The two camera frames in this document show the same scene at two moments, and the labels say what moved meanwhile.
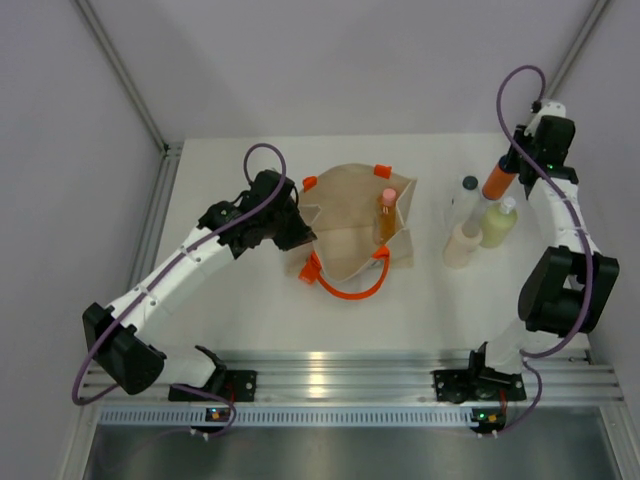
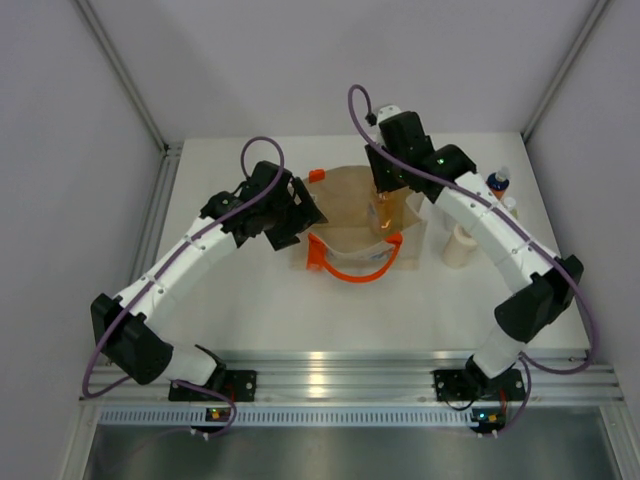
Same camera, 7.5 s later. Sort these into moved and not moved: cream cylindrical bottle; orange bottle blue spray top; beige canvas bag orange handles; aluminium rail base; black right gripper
Moved: orange bottle blue spray top; black right gripper; beige canvas bag orange handles
Not moved: aluminium rail base; cream cylindrical bottle
